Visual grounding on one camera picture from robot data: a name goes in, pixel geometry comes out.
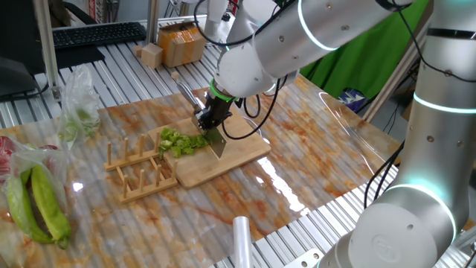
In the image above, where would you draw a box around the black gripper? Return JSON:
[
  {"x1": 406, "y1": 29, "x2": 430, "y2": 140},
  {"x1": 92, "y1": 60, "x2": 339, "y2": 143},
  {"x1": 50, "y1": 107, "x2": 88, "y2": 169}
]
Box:
[{"x1": 195, "y1": 96, "x2": 234, "y2": 132}]

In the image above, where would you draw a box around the pale green pepper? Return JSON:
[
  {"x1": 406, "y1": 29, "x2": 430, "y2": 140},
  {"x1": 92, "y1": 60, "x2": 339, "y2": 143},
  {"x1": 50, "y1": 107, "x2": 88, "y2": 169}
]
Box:
[{"x1": 59, "y1": 107, "x2": 101, "y2": 143}]

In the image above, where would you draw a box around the wooden peg rack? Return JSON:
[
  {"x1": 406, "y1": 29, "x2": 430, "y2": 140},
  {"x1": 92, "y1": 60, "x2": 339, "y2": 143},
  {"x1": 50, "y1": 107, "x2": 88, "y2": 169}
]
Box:
[{"x1": 103, "y1": 130, "x2": 179, "y2": 205}]

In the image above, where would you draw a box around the blue patterned bag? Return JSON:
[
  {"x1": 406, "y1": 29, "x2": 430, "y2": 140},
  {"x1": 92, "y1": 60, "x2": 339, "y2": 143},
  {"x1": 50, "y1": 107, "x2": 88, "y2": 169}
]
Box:
[{"x1": 337, "y1": 87, "x2": 368, "y2": 113}]

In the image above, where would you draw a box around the green pepper with curled stem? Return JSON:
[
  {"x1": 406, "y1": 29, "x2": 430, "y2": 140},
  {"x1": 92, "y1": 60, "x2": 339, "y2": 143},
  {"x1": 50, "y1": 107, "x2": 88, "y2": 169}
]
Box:
[{"x1": 30, "y1": 163, "x2": 73, "y2": 250}]

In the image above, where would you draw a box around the black desk mat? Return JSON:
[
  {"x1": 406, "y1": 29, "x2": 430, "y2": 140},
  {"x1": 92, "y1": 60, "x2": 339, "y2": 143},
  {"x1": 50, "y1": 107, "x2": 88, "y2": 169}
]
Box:
[{"x1": 54, "y1": 43, "x2": 106, "y2": 71}]

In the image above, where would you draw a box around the aluminium frame post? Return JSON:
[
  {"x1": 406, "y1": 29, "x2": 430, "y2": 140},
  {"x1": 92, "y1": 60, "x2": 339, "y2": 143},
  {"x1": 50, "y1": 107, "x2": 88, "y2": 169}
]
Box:
[
  {"x1": 32, "y1": 0, "x2": 63, "y2": 102},
  {"x1": 144, "y1": 0, "x2": 161, "y2": 46}
]

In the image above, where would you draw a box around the crumpled clear plastic bag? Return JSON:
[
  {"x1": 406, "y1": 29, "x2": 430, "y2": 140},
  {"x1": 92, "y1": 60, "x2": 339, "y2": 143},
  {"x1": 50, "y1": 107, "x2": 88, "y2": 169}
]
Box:
[{"x1": 57, "y1": 63, "x2": 102, "y2": 150}]

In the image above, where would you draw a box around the white plastic bag roll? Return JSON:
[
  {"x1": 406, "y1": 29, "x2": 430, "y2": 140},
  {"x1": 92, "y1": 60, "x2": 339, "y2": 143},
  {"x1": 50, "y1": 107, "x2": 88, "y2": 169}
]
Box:
[{"x1": 231, "y1": 215, "x2": 255, "y2": 268}]

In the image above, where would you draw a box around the green pepper inside bag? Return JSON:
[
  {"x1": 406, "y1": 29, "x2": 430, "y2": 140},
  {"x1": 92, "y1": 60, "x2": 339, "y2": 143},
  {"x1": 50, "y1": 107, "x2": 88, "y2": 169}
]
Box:
[{"x1": 6, "y1": 169, "x2": 56, "y2": 246}]

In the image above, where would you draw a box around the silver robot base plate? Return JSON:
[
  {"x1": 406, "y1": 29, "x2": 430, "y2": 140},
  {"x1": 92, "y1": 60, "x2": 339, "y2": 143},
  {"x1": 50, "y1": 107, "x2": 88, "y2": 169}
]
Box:
[{"x1": 281, "y1": 248, "x2": 325, "y2": 268}]

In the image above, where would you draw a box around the large wooden cube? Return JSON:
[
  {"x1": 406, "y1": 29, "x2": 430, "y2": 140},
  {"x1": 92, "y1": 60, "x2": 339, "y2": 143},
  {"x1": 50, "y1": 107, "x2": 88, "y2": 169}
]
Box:
[{"x1": 140, "y1": 42, "x2": 165, "y2": 70}]

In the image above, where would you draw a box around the brown floor carton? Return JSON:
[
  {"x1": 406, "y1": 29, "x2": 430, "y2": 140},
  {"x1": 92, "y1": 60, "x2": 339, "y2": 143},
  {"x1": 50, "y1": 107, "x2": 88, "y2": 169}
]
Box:
[{"x1": 400, "y1": 99, "x2": 414, "y2": 124}]

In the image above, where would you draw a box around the marbled plastic table sheet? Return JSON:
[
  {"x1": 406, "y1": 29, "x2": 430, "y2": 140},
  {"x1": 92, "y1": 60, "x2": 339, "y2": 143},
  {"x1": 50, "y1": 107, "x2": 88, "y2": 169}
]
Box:
[{"x1": 0, "y1": 69, "x2": 405, "y2": 268}]

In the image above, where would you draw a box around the steel kitchen knife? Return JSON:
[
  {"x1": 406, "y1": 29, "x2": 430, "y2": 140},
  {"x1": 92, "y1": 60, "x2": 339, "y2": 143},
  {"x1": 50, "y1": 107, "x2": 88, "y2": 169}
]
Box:
[{"x1": 175, "y1": 81, "x2": 228, "y2": 159}]

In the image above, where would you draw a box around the black keyboard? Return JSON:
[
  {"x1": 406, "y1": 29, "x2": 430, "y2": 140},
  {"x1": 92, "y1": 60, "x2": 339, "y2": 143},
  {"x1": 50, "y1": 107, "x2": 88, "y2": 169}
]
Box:
[{"x1": 51, "y1": 21, "x2": 148, "y2": 51}]

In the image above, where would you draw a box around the black camera cable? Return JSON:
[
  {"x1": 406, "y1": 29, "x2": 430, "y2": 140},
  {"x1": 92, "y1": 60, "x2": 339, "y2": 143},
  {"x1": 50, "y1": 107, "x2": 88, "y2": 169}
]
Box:
[{"x1": 193, "y1": 0, "x2": 283, "y2": 141}]

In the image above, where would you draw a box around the black monitor cable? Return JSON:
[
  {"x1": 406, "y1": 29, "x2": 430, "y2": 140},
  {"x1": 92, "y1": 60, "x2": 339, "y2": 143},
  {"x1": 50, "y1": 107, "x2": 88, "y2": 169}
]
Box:
[{"x1": 0, "y1": 82, "x2": 51, "y2": 103}]

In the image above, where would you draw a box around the wooden cutting board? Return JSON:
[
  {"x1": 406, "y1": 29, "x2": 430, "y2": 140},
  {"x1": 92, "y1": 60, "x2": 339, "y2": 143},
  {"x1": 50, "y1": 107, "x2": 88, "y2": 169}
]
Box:
[{"x1": 147, "y1": 105, "x2": 272, "y2": 190}]

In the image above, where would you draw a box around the black desktop monitor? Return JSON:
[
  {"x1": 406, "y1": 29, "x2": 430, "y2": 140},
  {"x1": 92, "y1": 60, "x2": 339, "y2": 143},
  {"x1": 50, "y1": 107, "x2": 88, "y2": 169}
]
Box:
[{"x1": 0, "y1": 0, "x2": 45, "y2": 98}]

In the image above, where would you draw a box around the red pepper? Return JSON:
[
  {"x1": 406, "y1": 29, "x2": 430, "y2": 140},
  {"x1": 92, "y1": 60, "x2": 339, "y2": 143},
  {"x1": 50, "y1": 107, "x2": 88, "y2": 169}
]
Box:
[
  {"x1": 36, "y1": 144, "x2": 62, "y2": 176},
  {"x1": 0, "y1": 135, "x2": 18, "y2": 183}
]

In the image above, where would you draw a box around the slanted aluminium pole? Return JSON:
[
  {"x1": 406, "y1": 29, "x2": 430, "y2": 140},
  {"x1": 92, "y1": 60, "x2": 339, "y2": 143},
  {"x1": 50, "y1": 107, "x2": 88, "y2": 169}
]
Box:
[{"x1": 362, "y1": 22, "x2": 432, "y2": 124}]

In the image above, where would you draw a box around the green cloth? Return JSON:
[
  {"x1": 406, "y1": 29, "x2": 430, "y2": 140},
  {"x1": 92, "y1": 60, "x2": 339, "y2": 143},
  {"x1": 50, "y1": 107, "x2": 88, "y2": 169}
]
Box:
[{"x1": 299, "y1": 0, "x2": 429, "y2": 101}]

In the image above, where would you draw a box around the taped cardboard box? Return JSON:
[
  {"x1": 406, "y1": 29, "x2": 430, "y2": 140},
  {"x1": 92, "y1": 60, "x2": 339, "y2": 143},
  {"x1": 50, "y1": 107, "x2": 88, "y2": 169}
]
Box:
[{"x1": 155, "y1": 21, "x2": 208, "y2": 69}]

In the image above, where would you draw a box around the thin black cable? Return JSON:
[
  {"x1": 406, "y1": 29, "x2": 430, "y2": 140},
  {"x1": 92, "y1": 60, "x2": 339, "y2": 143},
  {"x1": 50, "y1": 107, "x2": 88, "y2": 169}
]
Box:
[
  {"x1": 371, "y1": 159, "x2": 399, "y2": 204},
  {"x1": 363, "y1": 140, "x2": 406, "y2": 210}
]

